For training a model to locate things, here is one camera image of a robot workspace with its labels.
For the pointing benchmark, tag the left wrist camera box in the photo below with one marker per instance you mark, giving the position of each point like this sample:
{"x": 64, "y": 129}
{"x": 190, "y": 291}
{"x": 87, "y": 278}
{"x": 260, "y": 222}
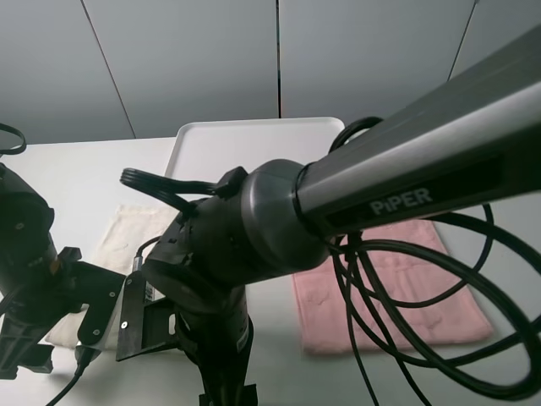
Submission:
{"x": 102, "y": 295}

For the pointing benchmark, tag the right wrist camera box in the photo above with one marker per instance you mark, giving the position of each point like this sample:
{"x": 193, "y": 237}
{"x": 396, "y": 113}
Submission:
{"x": 144, "y": 324}

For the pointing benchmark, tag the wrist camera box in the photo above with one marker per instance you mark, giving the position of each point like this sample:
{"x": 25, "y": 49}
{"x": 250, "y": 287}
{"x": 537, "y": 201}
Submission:
{"x": 144, "y": 324}
{"x": 102, "y": 295}

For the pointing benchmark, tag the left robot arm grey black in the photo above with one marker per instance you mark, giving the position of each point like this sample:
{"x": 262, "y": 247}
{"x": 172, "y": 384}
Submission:
{"x": 26, "y": 220}

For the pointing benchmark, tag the pink towel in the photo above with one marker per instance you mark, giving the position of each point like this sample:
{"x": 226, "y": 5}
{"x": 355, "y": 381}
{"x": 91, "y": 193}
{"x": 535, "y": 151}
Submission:
{"x": 456, "y": 320}

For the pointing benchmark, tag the cream white towel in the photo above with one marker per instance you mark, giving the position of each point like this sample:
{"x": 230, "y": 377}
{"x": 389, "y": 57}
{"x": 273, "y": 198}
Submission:
{"x": 129, "y": 229}

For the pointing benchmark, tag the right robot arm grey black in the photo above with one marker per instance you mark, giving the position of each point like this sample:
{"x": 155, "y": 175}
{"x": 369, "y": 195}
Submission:
{"x": 473, "y": 140}

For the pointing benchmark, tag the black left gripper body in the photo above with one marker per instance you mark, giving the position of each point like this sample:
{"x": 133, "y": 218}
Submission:
{"x": 37, "y": 297}

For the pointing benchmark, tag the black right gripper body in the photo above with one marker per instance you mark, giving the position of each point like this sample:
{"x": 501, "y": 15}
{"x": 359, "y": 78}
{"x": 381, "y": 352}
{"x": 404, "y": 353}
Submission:
{"x": 218, "y": 340}

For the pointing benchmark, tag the white rectangular plastic tray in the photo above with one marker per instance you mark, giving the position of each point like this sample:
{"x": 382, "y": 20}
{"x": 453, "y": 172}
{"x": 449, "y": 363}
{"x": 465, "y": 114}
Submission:
{"x": 205, "y": 151}

